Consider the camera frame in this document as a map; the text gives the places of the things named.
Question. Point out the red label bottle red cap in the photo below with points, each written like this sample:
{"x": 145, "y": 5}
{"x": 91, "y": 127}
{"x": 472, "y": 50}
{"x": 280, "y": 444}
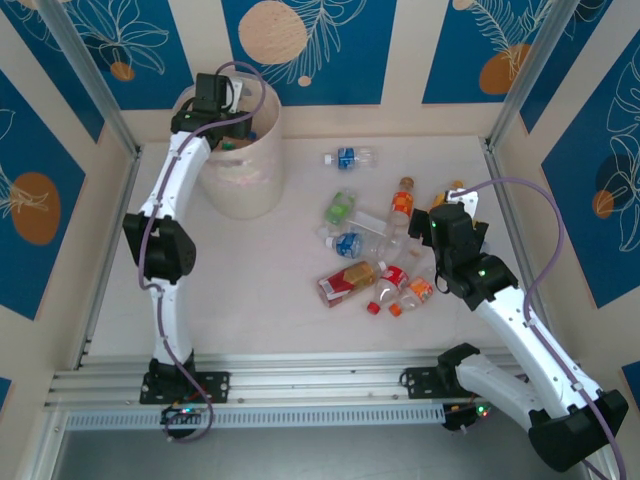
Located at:
{"x": 395, "y": 277}

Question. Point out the clear bottle beige cap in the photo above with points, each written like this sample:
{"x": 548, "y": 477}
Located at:
{"x": 397, "y": 247}

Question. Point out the pink woven bin with liner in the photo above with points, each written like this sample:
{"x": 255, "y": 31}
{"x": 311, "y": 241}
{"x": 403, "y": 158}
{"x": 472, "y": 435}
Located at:
{"x": 245, "y": 185}

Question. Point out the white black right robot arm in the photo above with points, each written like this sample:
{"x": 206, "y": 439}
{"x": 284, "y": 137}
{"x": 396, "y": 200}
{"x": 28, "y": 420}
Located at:
{"x": 525, "y": 340}

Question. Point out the aluminium side rail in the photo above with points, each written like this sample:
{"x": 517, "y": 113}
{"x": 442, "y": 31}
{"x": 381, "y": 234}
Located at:
{"x": 510, "y": 200}
{"x": 111, "y": 260}

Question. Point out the yellow label bottle orange cap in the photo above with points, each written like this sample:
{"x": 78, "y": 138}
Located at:
{"x": 440, "y": 199}

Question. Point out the aluminium frame post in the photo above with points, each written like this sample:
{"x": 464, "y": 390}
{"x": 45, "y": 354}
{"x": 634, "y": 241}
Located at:
{"x": 530, "y": 75}
{"x": 92, "y": 75}

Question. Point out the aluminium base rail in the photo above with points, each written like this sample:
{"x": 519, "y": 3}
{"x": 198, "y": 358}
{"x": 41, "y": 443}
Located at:
{"x": 310, "y": 375}

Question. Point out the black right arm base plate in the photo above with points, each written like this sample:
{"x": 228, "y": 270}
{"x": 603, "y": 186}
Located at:
{"x": 420, "y": 382}

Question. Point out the clear square plastic bottle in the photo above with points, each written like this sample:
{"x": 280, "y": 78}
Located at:
{"x": 370, "y": 222}

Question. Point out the red yellow label large bottle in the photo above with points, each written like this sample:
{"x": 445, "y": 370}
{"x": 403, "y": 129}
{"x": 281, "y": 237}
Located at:
{"x": 345, "y": 282}

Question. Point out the green label clear bottle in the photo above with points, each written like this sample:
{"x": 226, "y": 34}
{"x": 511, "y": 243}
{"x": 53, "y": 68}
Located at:
{"x": 336, "y": 212}

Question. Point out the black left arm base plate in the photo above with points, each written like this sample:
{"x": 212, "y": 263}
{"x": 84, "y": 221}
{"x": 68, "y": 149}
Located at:
{"x": 220, "y": 387}

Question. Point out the black controller board with LEDs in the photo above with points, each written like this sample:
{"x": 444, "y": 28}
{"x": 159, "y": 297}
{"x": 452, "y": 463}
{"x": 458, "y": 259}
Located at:
{"x": 180, "y": 412}
{"x": 460, "y": 417}

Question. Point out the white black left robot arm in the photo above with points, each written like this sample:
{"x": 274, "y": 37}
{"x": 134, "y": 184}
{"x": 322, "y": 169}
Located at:
{"x": 170, "y": 190}

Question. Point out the grey metal sheet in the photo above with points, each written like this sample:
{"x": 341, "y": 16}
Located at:
{"x": 325, "y": 455}

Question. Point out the orange label bottle brown cap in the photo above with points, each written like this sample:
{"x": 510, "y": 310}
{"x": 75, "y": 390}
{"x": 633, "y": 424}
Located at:
{"x": 402, "y": 201}

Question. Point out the blue label water bottle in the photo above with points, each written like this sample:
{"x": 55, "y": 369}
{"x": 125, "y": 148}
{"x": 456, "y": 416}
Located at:
{"x": 346, "y": 157}
{"x": 348, "y": 245}

